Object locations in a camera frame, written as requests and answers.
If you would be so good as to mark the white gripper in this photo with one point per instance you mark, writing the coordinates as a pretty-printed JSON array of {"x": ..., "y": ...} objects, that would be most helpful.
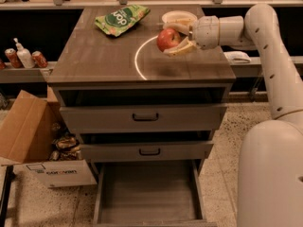
[{"x": 204, "y": 32}]

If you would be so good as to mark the red apple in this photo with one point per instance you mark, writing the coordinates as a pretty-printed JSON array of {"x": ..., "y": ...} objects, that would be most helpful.
[{"x": 167, "y": 39}]

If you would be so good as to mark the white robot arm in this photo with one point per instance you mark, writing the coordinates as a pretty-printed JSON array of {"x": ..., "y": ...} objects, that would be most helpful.
[{"x": 270, "y": 186}]

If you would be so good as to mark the top grey drawer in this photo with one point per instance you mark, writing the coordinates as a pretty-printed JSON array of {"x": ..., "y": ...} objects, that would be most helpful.
[{"x": 143, "y": 118}]

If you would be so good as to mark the grey drawer cabinet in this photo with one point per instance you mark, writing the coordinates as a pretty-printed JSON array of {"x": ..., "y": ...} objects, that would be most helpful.
[{"x": 95, "y": 69}]

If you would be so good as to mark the middle grey drawer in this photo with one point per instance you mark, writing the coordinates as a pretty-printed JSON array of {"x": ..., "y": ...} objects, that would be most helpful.
[{"x": 151, "y": 151}]

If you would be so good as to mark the bottom open grey drawer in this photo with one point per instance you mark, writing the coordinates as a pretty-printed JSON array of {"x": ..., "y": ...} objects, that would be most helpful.
[{"x": 150, "y": 194}]

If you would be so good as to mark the white paper bowl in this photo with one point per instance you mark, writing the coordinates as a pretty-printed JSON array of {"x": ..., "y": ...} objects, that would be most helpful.
[{"x": 180, "y": 17}]

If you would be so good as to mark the white folded cloth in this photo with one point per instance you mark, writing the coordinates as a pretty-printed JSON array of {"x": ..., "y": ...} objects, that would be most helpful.
[{"x": 237, "y": 57}]

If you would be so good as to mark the green chip bag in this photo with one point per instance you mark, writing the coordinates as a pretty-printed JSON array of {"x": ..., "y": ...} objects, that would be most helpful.
[{"x": 121, "y": 20}]

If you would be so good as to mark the grey low shelf right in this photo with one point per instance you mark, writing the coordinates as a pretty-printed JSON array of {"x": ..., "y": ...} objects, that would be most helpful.
[{"x": 253, "y": 68}]

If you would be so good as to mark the grey low shelf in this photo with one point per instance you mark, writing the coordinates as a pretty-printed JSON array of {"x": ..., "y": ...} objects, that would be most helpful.
[
  {"x": 23, "y": 75},
  {"x": 253, "y": 68}
]

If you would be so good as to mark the red soda can right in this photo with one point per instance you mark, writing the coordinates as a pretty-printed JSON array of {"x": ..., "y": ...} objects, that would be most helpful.
[{"x": 40, "y": 59}]

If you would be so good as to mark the red soda can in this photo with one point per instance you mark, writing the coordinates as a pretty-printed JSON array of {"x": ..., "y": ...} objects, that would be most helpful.
[
  {"x": 13, "y": 58},
  {"x": 40, "y": 59}
]

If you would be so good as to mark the white pump bottle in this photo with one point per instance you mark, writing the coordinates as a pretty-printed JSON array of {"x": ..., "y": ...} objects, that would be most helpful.
[{"x": 24, "y": 55}]

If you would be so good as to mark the snack packets in box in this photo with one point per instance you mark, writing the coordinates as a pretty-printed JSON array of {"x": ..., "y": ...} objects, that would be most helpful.
[{"x": 65, "y": 148}]

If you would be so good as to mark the red soda can left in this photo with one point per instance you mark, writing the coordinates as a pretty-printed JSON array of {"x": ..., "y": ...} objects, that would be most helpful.
[{"x": 13, "y": 58}]

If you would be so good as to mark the grey low shelf left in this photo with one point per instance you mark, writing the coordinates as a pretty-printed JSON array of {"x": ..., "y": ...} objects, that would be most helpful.
[{"x": 23, "y": 75}]

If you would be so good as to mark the brown cardboard box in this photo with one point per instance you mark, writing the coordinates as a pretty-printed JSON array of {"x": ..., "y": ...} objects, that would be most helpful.
[{"x": 27, "y": 132}]

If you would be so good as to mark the white printed cardboard box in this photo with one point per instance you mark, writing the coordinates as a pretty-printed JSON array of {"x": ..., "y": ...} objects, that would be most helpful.
[{"x": 62, "y": 173}]

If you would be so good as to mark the black bar left edge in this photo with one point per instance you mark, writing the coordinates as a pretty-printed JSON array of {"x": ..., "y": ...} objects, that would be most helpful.
[{"x": 4, "y": 200}]

